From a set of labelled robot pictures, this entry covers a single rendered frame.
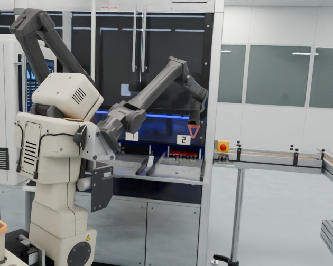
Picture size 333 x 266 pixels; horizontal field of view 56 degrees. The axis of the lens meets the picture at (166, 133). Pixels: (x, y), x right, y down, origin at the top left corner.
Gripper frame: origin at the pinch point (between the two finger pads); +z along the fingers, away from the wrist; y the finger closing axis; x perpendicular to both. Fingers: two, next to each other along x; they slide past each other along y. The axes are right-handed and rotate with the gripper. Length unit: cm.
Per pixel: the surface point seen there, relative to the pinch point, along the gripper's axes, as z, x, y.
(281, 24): -234, -129, 450
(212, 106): -19.6, -9.2, 22.0
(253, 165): 16, -38, 39
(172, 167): 18.1, 10.5, 2.4
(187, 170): 18.8, 1.8, 2.5
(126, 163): 18.2, 37.6, 2.7
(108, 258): 89, 56, 42
